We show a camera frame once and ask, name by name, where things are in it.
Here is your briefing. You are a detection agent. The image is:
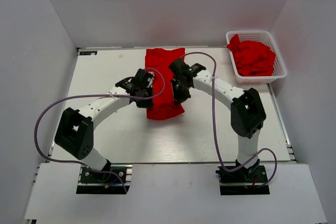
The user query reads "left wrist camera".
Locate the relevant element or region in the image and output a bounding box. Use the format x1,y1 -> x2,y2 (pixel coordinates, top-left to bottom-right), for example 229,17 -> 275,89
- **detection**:
115,69 -> 154,96

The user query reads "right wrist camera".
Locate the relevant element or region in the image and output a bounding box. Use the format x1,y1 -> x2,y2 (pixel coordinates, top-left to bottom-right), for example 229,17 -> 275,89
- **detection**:
169,58 -> 206,80

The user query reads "red t shirt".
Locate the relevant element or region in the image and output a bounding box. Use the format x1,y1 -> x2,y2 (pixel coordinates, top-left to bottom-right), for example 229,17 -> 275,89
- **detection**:
227,34 -> 276,77
145,48 -> 185,121

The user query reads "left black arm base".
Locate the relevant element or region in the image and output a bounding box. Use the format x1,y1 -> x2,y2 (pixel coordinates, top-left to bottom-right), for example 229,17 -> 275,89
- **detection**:
76,165 -> 132,195

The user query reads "white plastic basket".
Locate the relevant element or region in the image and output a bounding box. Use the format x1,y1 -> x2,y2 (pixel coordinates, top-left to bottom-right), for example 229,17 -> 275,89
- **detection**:
226,30 -> 287,84

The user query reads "red t shirt in basket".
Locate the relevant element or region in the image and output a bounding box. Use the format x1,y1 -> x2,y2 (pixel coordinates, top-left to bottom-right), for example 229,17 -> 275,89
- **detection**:
227,34 -> 276,77

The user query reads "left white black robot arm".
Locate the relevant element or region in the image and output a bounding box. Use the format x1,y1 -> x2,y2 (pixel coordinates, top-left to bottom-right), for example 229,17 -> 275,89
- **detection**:
55,87 -> 153,182

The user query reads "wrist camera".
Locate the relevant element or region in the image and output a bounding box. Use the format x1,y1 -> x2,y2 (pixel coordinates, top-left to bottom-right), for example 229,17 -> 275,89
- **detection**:
169,58 -> 206,80
115,69 -> 154,96

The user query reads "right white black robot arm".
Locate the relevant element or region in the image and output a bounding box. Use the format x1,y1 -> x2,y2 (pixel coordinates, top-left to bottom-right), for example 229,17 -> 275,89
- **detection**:
171,68 -> 266,182

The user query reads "dark label sticker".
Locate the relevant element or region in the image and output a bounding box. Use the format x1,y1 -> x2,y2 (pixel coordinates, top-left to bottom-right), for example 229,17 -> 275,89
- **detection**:
79,51 -> 98,56

